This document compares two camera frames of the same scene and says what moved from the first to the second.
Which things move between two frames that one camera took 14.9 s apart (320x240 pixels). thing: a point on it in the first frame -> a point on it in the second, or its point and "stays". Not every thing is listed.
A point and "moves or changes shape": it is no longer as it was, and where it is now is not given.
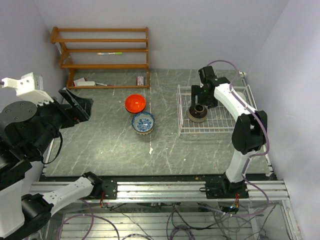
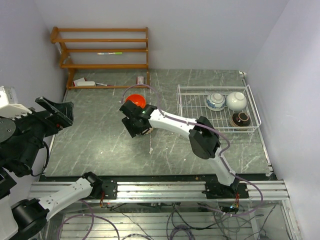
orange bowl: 135,103 stays
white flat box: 82,82 stays
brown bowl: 197,113 moves or changes shape
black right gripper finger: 195,89 -> 133,129
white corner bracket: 241,74 stays
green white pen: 109,53 stays
